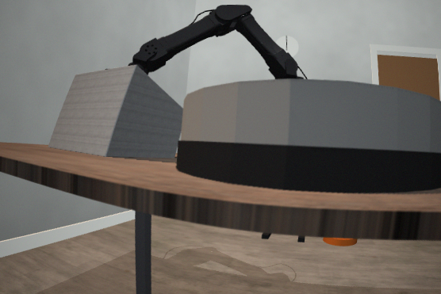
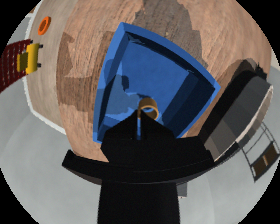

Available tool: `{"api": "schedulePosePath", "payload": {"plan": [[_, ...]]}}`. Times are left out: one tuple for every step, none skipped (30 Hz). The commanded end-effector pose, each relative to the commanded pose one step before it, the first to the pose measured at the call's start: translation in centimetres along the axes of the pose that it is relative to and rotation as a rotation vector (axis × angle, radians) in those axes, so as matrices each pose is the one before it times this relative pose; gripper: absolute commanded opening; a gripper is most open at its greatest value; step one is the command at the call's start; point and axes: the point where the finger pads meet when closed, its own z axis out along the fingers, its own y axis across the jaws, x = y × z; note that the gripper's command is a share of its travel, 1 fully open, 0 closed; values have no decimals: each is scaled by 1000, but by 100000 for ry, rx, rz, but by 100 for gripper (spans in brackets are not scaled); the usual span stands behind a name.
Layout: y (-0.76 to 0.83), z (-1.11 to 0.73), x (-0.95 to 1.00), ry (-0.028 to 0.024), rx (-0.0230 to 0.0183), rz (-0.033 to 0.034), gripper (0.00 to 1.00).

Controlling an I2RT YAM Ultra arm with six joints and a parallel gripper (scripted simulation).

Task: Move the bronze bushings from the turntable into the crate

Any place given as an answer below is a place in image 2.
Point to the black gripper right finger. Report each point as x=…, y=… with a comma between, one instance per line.
x=152, y=129

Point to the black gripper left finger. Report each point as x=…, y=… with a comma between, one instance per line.
x=124, y=129

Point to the blue open box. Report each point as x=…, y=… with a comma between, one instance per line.
x=142, y=64

